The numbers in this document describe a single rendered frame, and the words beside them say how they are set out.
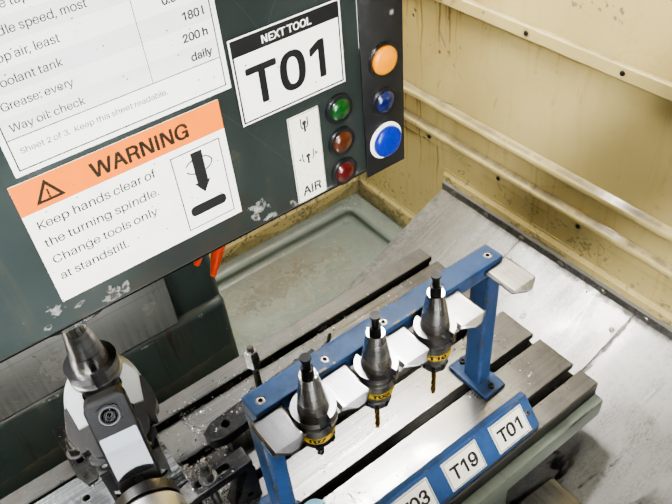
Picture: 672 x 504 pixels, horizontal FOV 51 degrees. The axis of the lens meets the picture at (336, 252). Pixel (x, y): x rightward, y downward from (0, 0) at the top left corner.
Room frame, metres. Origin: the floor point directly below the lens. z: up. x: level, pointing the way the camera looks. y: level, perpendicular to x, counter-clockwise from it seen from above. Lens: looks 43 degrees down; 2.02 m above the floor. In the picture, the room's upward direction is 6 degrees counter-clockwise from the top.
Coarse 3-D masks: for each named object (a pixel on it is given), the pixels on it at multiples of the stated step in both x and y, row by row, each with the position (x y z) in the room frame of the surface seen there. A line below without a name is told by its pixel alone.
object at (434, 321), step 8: (432, 296) 0.68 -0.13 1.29; (440, 296) 0.67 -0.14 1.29; (424, 304) 0.68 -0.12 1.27; (432, 304) 0.67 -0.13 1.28; (440, 304) 0.67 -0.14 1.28; (424, 312) 0.68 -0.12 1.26; (432, 312) 0.67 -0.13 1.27; (440, 312) 0.67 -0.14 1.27; (448, 312) 0.68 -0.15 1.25; (424, 320) 0.67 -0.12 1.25; (432, 320) 0.67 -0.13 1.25; (440, 320) 0.66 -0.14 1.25; (448, 320) 0.67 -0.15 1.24; (424, 328) 0.67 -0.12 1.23; (432, 328) 0.66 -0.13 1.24; (440, 328) 0.66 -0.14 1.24; (448, 328) 0.67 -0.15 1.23
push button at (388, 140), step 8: (384, 128) 0.54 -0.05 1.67; (392, 128) 0.54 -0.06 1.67; (384, 136) 0.53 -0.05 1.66; (392, 136) 0.53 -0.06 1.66; (400, 136) 0.54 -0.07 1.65; (376, 144) 0.53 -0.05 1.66; (384, 144) 0.53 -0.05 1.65; (392, 144) 0.53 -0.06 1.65; (376, 152) 0.53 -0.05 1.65; (384, 152) 0.53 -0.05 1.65; (392, 152) 0.53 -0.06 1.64
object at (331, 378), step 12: (336, 372) 0.62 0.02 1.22; (348, 372) 0.62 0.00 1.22; (324, 384) 0.60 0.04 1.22; (336, 384) 0.60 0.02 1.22; (348, 384) 0.60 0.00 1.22; (360, 384) 0.60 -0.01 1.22; (336, 396) 0.58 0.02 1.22; (348, 396) 0.58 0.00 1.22; (360, 396) 0.58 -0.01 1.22; (348, 408) 0.56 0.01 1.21
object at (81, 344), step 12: (84, 324) 0.56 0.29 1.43; (72, 336) 0.54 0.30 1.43; (84, 336) 0.55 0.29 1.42; (96, 336) 0.57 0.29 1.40; (72, 348) 0.54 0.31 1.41; (84, 348) 0.54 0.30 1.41; (96, 348) 0.55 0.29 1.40; (72, 360) 0.54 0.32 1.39; (84, 360) 0.54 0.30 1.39; (96, 360) 0.54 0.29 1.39; (84, 372) 0.53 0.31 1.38
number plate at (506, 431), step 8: (520, 408) 0.70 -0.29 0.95; (504, 416) 0.69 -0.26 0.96; (512, 416) 0.69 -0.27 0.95; (520, 416) 0.69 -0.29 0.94; (496, 424) 0.68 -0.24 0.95; (504, 424) 0.68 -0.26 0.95; (512, 424) 0.68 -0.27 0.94; (520, 424) 0.68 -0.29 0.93; (528, 424) 0.69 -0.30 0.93; (496, 432) 0.67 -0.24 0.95; (504, 432) 0.67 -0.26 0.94; (512, 432) 0.67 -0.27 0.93; (520, 432) 0.67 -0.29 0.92; (496, 440) 0.66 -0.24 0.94; (504, 440) 0.66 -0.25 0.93; (512, 440) 0.66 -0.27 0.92; (504, 448) 0.65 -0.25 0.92
